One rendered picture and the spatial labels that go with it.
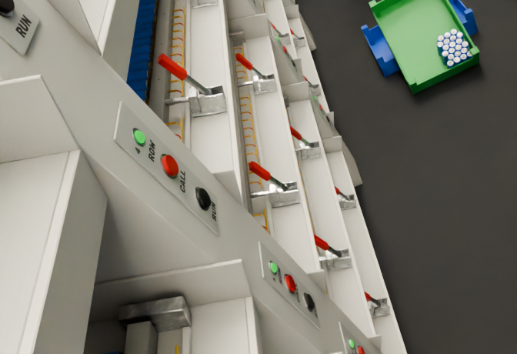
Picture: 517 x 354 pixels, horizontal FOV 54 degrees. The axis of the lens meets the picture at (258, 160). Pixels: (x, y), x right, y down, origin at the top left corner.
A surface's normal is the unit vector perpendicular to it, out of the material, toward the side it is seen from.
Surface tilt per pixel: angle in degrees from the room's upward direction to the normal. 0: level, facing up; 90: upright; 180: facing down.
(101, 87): 90
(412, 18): 28
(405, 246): 0
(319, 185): 21
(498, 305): 0
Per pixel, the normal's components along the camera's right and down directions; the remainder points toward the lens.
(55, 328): 0.99, -0.17
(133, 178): 0.87, -0.41
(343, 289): -0.15, -0.70
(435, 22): -0.39, -0.21
